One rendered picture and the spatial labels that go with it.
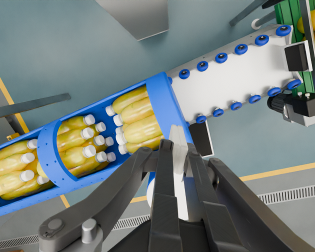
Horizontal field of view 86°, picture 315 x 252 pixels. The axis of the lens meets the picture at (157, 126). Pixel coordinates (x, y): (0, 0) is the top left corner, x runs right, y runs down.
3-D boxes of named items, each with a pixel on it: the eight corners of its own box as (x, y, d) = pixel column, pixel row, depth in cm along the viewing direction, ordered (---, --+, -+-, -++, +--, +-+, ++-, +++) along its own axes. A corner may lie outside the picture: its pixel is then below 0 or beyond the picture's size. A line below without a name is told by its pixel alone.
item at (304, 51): (276, 48, 65) (299, 43, 53) (282, 45, 65) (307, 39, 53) (281, 73, 68) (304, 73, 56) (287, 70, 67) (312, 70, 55)
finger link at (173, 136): (174, 174, 16) (167, 173, 16) (173, 145, 23) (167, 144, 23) (180, 146, 16) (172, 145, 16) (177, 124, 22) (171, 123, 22)
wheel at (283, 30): (281, 33, 58) (280, 38, 60) (295, 27, 58) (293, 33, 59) (273, 27, 61) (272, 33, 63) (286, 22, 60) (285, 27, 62)
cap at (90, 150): (91, 150, 62) (96, 148, 61) (90, 159, 59) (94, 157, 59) (84, 144, 59) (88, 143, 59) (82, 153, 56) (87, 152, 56)
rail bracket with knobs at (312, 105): (287, 93, 72) (305, 96, 63) (305, 86, 71) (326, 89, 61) (291, 114, 75) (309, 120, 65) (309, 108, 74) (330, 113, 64)
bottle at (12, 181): (-5, 178, 71) (30, 164, 67) (2, 193, 71) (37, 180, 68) (-25, 186, 64) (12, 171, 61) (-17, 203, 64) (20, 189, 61)
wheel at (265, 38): (254, 42, 61) (253, 47, 63) (269, 40, 59) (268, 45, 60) (255, 34, 63) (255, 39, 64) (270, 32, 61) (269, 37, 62)
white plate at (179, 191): (183, 230, 82) (183, 228, 83) (220, 192, 74) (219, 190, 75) (135, 202, 79) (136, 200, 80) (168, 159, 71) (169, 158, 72)
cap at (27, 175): (27, 169, 66) (31, 168, 66) (31, 178, 66) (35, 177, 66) (18, 173, 62) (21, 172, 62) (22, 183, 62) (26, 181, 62)
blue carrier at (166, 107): (5, 142, 85) (-72, 177, 58) (165, 69, 68) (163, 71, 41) (38, 186, 93) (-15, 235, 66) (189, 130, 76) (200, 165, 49)
